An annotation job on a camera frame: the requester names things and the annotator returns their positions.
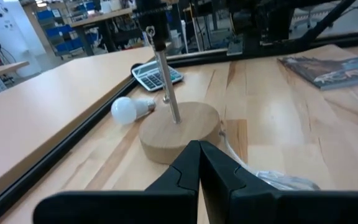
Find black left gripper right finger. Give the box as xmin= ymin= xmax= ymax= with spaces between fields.
xmin=200 ymin=141 xmax=358 ymax=224

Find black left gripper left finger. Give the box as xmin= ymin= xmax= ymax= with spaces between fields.
xmin=32 ymin=139 xmax=201 ymax=224

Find clear plastic wrapper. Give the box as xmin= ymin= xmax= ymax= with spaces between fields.
xmin=219 ymin=129 xmax=321 ymax=191

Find wooden base lamp with socket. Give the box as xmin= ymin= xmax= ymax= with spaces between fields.
xmin=134 ymin=0 xmax=223 ymax=165

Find white lightbulb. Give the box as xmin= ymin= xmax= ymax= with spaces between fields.
xmin=110 ymin=96 xmax=157 ymax=126

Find light wooden desk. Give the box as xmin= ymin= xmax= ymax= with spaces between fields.
xmin=0 ymin=45 xmax=158 ymax=215

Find grey desk calculator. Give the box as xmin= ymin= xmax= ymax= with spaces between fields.
xmin=131 ymin=60 xmax=185 ymax=93

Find Arcadia picture book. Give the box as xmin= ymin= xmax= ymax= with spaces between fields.
xmin=277 ymin=55 xmax=358 ymax=91

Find blue storage bins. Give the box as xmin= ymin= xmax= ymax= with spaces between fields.
xmin=35 ymin=1 xmax=96 ymax=57

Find wooden background table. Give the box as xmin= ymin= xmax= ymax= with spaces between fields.
xmin=70 ymin=7 xmax=142 ymax=57

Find black aluminium rig frame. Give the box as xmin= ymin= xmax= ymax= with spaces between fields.
xmin=0 ymin=0 xmax=358 ymax=224

